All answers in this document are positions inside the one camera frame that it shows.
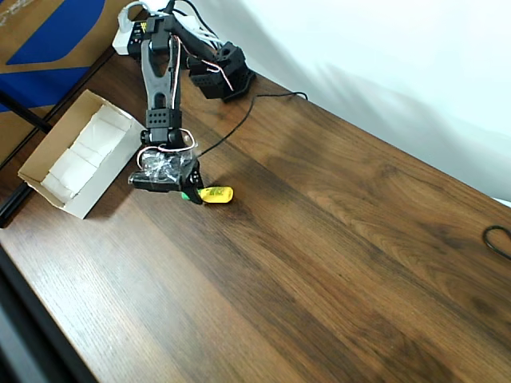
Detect yellow candy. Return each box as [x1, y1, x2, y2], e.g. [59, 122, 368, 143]
[178, 185, 236, 205]

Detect white cardboard box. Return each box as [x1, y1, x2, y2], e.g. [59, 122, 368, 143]
[18, 89, 148, 220]

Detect white foam padding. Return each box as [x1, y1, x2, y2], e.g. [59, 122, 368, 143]
[42, 105, 135, 200]

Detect white power strip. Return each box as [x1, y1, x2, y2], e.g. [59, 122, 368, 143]
[113, 11, 141, 57]

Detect black metal pole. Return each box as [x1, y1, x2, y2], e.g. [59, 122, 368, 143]
[0, 90, 53, 132]

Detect brown carton with blue print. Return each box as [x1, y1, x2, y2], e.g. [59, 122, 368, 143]
[0, 0, 147, 167]

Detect black camera wrapped in plastic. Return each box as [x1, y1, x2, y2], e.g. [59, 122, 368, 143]
[128, 146, 199, 193]

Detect black camera cable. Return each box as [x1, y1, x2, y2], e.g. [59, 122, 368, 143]
[197, 91, 308, 157]

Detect white cable bundle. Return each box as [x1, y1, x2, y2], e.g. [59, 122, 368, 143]
[175, 15, 227, 51]

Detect black metal rail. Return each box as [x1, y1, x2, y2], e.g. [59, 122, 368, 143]
[0, 185, 33, 229]

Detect black cable loop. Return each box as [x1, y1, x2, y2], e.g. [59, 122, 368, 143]
[484, 226, 511, 260]

